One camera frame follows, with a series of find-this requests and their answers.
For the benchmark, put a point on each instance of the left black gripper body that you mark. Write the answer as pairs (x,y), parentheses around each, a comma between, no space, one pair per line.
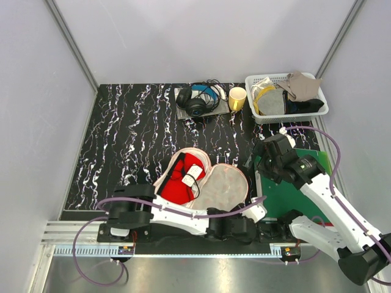
(235,215)

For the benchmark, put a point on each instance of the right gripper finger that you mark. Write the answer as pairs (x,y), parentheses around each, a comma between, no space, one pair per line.
(259,149)
(250,162)

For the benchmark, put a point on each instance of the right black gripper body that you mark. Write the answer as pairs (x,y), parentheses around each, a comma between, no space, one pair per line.
(269,167)

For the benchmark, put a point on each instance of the red bra with black straps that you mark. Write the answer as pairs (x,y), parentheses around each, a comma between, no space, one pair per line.
(173,188)

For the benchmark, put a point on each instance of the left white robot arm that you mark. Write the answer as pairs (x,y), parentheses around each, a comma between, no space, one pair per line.
(135,207)

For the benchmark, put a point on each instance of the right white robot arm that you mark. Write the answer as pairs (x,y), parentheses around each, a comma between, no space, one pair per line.
(359,248)

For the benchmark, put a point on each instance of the green binder folder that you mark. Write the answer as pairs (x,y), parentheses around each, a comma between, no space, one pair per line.
(284,197)

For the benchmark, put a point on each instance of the grey cloth in basket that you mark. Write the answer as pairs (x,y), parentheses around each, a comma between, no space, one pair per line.
(272,103)

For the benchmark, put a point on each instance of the yellow cloth in basket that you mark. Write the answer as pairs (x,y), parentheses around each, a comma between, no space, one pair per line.
(255,98)

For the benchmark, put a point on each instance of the grey book under headphones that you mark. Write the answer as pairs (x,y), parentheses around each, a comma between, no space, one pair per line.
(221,109)

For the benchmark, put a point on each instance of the yellow mug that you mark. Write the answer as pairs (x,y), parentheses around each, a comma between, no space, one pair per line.
(236,98)

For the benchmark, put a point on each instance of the white packet in basket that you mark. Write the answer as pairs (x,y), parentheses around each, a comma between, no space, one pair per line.
(261,85)

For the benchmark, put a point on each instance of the black cloth in basket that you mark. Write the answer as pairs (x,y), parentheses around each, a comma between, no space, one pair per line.
(304,107)

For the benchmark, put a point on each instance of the beige cloth in basket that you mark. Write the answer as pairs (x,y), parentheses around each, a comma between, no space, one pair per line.
(299,87)

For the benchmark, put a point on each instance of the white plastic basket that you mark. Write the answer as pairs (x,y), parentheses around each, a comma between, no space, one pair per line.
(285,118)

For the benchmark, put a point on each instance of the black over-ear headphones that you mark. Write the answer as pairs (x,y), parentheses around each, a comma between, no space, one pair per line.
(200,98)

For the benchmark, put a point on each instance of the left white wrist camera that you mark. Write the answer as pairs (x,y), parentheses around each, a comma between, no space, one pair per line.
(255,213)

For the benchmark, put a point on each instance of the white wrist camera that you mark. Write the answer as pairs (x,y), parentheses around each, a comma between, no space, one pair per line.
(255,213)
(283,131)

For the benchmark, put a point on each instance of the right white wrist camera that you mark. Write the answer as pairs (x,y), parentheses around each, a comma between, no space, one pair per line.
(283,131)

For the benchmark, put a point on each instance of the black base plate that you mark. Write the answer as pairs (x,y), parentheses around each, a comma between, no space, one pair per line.
(160,240)

